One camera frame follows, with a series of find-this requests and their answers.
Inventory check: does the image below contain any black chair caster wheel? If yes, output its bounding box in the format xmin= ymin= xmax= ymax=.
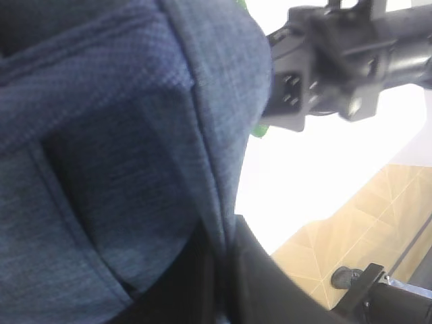
xmin=330 ymin=266 xmax=362 ymax=290

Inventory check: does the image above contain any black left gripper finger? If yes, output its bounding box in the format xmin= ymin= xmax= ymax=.
xmin=111 ymin=217 xmax=344 ymax=323

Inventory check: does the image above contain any green cucumber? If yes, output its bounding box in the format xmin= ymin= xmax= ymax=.
xmin=236 ymin=0 xmax=269 ymax=138

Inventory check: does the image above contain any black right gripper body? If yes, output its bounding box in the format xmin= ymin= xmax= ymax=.
xmin=261 ymin=1 xmax=396 ymax=132

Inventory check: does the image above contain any navy blue fabric lunch bag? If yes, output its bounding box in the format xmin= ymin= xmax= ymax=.
xmin=1 ymin=1 xmax=271 ymax=323

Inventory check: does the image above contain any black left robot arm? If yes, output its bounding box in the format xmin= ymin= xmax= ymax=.
xmin=113 ymin=217 xmax=431 ymax=323

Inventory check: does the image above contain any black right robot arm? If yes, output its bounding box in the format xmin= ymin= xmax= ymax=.
xmin=261 ymin=1 xmax=431 ymax=132

